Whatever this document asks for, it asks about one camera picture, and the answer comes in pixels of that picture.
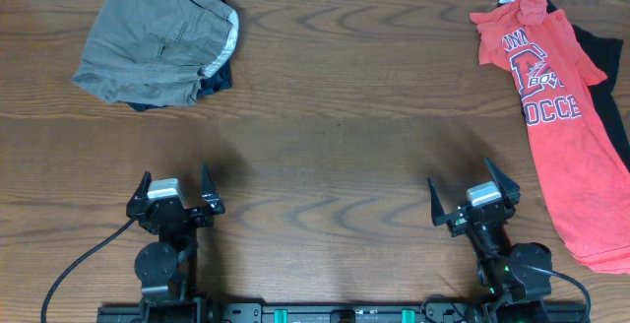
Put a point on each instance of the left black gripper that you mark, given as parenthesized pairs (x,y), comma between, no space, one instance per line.
(199,221)

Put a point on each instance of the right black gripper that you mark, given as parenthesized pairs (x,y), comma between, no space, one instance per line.
(459,225)

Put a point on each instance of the red soccer t-shirt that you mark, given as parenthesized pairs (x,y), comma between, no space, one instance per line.
(584,182)

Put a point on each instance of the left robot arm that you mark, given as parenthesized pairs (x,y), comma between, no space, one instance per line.
(167,268)

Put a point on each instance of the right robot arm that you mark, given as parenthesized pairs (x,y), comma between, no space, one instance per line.
(516,275)

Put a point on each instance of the dark navy folded garment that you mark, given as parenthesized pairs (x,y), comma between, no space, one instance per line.
(195,63)

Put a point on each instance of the grey-brown folded shorts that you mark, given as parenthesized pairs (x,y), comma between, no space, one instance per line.
(123,42)

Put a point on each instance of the black t-shirt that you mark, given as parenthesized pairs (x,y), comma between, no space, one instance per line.
(605,53)

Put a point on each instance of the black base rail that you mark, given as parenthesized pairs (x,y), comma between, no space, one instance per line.
(435,311)

